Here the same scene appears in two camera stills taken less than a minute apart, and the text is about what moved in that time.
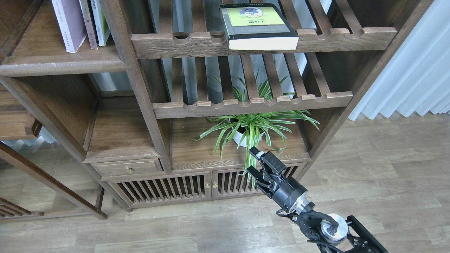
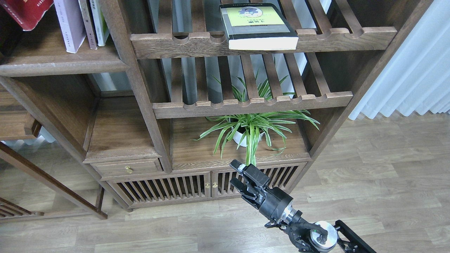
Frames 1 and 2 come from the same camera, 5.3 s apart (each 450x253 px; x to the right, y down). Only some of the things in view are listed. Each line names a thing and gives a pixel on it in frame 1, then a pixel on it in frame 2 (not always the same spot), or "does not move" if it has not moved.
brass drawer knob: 129,170 does not move
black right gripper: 288,193 → 272,202
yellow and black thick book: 258,26 does not move
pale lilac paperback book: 71,23 does not move
